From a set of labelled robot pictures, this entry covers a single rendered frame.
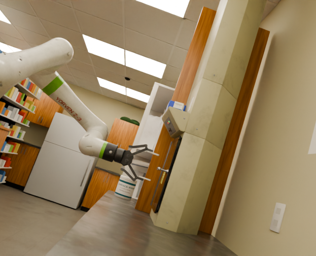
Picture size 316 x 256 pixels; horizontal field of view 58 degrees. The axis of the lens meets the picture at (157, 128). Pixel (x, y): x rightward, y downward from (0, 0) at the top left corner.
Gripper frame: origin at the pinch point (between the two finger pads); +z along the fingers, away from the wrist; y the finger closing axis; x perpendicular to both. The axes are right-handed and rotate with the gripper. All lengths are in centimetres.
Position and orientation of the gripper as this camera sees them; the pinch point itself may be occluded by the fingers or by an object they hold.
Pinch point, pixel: (152, 166)
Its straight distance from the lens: 151.4
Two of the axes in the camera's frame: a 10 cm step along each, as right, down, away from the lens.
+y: 3.2, -9.3, 1.7
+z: 9.4, 3.3, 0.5
